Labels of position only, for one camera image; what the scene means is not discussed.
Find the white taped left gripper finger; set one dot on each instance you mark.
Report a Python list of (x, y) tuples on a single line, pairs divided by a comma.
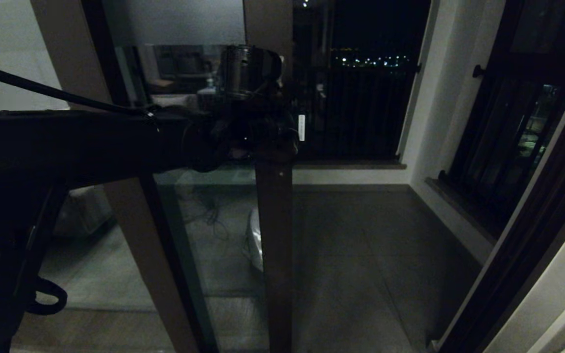
[(301, 128)]

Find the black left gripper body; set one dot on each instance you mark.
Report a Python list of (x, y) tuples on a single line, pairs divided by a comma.
[(258, 122)]

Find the brown framed sliding glass door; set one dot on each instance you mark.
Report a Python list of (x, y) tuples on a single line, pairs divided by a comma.
[(275, 245)]

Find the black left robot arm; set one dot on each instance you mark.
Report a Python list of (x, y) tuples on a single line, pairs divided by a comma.
[(66, 147)]

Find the black metal balcony railing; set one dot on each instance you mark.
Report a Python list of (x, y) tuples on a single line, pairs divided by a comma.
[(361, 113)]

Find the brown framed fixed glass panel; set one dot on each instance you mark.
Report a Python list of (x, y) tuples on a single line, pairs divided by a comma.
[(138, 230)]

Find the grey rug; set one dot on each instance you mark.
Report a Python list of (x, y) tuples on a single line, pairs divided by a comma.
[(101, 274)]

